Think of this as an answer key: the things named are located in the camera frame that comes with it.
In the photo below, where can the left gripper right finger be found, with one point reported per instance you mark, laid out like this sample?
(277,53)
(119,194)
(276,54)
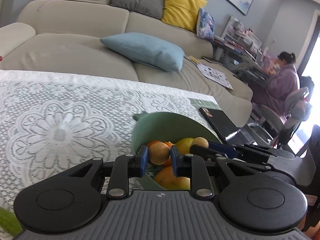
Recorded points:
(193,167)

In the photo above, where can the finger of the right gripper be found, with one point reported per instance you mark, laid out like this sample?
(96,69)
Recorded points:
(223,149)
(205,153)

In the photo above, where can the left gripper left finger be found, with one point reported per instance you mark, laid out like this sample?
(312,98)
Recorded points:
(122,169)

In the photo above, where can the small brown longan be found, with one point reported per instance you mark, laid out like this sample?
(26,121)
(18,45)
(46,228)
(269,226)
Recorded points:
(200,141)
(158,153)

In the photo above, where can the yellow-green pear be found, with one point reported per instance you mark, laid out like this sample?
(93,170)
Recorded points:
(184,145)
(166,179)

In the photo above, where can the small brown longan front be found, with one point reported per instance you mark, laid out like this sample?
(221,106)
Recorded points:
(158,153)

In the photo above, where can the orange tangerine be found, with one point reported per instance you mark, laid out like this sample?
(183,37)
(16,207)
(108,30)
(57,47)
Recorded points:
(168,161)
(152,142)

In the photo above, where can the green cucumber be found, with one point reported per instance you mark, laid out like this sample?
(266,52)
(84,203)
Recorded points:
(9,223)

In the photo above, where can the silver black pen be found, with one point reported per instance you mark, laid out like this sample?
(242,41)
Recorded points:
(230,136)

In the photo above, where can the black notebook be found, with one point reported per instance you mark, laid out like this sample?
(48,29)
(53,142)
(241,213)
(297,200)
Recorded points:
(223,126)

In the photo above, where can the green plastic colander bowl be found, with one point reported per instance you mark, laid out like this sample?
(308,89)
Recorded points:
(164,126)

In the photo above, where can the green grid table mat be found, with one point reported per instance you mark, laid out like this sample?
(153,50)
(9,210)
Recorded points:
(198,103)

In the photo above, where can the grey office chair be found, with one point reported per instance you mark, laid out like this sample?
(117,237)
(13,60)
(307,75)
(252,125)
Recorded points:
(274,130)

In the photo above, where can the printed paper sheet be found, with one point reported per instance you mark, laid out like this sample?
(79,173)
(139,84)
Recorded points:
(214,75)

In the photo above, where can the white lace tablecloth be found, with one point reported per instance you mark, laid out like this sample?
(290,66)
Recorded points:
(51,122)

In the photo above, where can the person in purple robe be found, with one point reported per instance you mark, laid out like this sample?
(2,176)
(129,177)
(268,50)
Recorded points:
(280,84)

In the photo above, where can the cluttered desk with shelf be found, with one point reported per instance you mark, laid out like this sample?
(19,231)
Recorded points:
(238,50)

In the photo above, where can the light blue pillow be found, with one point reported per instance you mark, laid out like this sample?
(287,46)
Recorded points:
(147,50)

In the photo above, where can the blue floral cushion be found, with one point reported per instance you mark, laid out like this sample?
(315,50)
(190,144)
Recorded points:
(205,26)

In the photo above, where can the beige sofa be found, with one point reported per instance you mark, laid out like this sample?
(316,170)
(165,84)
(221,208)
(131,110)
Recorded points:
(64,37)

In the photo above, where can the yellow cushion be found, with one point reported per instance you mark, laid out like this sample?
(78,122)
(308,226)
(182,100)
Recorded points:
(182,13)

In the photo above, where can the grey back cushion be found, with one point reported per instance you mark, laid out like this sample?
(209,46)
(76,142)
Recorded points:
(151,8)

